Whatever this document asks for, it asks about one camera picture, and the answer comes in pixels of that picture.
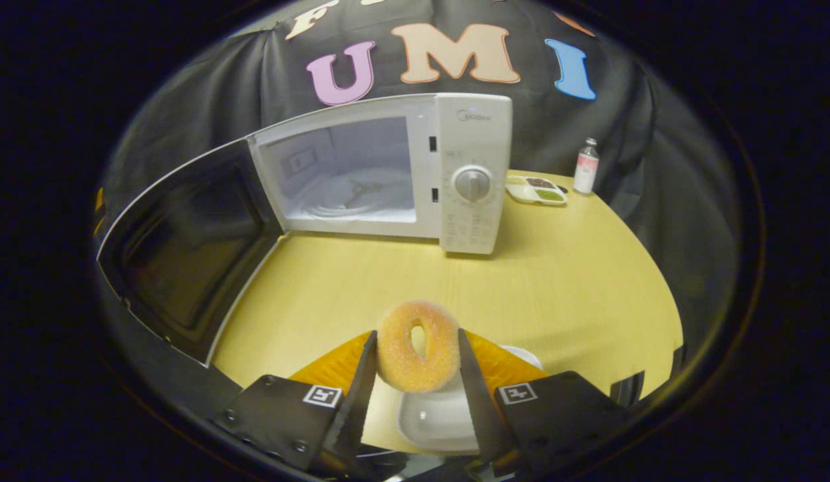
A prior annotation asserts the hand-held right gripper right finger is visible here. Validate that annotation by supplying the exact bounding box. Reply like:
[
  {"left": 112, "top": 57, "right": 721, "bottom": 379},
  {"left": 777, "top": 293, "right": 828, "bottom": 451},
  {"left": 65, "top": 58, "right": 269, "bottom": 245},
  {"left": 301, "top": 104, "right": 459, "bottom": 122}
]
[{"left": 457, "top": 327, "right": 633, "bottom": 477}]

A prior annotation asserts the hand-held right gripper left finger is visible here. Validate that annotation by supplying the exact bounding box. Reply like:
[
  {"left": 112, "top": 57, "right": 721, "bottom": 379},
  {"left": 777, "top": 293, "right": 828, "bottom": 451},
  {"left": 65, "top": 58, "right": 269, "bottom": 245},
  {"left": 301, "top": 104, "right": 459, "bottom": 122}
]
[{"left": 211, "top": 329, "right": 379, "bottom": 473}]

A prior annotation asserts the sugared ring donut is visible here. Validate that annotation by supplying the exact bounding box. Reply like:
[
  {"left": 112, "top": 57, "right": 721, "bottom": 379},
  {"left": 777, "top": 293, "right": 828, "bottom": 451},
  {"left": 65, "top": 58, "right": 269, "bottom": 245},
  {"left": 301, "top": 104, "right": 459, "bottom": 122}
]
[{"left": 376, "top": 299, "right": 462, "bottom": 394}]

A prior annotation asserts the white microwave oven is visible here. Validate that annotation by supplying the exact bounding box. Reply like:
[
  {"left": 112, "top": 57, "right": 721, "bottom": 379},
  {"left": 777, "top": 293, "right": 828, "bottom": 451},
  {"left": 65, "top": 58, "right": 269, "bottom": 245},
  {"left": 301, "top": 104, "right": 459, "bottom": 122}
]
[{"left": 97, "top": 92, "right": 513, "bottom": 366}]

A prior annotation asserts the white rectangular plate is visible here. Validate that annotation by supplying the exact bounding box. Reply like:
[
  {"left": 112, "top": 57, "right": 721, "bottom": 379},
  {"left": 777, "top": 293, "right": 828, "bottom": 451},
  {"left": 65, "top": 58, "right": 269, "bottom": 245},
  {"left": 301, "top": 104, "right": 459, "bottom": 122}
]
[{"left": 396, "top": 344, "right": 544, "bottom": 457}]

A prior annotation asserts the white divided dish with seeds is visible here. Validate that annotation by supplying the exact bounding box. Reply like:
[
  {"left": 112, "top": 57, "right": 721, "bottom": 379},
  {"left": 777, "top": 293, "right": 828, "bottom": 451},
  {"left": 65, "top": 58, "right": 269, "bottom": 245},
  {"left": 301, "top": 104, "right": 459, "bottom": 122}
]
[{"left": 505, "top": 175, "right": 569, "bottom": 207}]

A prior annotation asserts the small pink label bottle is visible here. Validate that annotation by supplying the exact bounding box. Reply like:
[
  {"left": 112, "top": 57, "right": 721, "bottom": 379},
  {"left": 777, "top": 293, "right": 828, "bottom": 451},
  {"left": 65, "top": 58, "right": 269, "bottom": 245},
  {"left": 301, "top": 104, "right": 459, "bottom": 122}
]
[{"left": 573, "top": 137, "right": 600, "bottom": 196}]

